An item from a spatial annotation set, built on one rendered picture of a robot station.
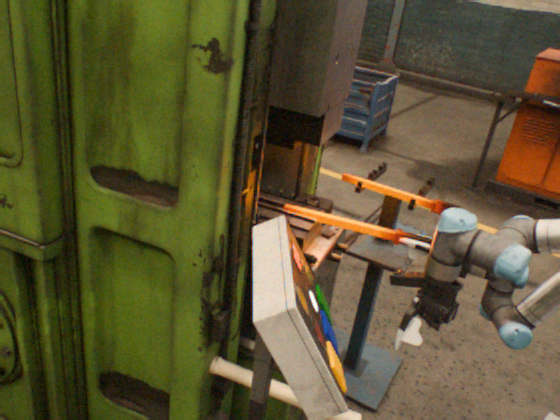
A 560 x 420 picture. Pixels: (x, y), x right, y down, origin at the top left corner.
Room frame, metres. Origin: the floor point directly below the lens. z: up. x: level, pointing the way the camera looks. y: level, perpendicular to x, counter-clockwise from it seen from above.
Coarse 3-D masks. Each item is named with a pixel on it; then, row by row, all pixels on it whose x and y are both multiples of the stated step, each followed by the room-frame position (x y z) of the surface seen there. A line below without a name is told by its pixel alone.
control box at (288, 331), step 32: (288, 224) 1.03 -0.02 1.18; (256, 256) 0.90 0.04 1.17; (288, 256) 0.87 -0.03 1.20; (256, 288) 0.79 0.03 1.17; (288, 288) 0.76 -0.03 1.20; (256, 320) 0.70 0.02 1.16; (288, 320) 0.70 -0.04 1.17; (320, 320) 0.87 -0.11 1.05; (288, 352) 0.70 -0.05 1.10; (320, 352) 0.72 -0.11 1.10; (320, 384) 0.71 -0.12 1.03; (320, 416) 0.71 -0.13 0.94
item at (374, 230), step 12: (288, 204) 1.50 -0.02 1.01; (312, 216) 1.44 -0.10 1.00; (324, 216) 1.44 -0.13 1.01; (336, 216) 1.44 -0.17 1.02; (348, 228) 1.41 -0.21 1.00; (360, 228) 1.40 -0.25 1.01; (372, 228) 1.39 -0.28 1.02; (384, 228) 1.39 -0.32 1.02; (396, 240) 1.35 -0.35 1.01; (420, 240) 1.34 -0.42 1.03
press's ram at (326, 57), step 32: (288, 0) 1.33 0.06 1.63; (320, 0) 1.30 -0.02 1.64; (352, 0) 1.40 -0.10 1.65; (288, 32) 1.32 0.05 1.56; (320, 32) 1.30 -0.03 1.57; (352, 32) 1.46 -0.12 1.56; (288, 64) 1.32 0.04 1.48; (320, 64) 1.29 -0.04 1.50; (352, 64) 1.53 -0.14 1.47; (288, 96) 1.32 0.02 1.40; (320, 96) 1.29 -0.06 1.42
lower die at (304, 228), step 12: (264, 204) 1.49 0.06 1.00; (300, 204) 1.54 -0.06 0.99; (264, 216) 1.42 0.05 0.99; (276, 216) 1.44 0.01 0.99; (288, 216) 1.45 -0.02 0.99; (300, 216) 1.44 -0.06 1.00; (252, 228) 1.39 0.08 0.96; (300, 228) 1.39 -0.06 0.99; (312, 228) 1.41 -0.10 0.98; (300, 240) 1.34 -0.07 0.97; (312, 240) 1.43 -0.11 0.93
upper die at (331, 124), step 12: (276, 108) 1.38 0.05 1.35; (336, 108) 1.44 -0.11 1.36; (276, 120) 1.38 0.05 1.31; (288, 120) 1.37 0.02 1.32; (300, 120) 1.36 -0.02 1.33; (312, 120) 1.35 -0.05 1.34; (324, 120) 1.34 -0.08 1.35; (336, 120) 1.46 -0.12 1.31; (276, 132) 1.38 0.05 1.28; (288, 132) 1.36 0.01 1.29; (300, 132) 1.35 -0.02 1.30; (312, 132) 1.34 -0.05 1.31; (324, 132) 1.36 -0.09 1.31; (336, 132) 1.49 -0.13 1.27; (312, 144) 1.34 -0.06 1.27
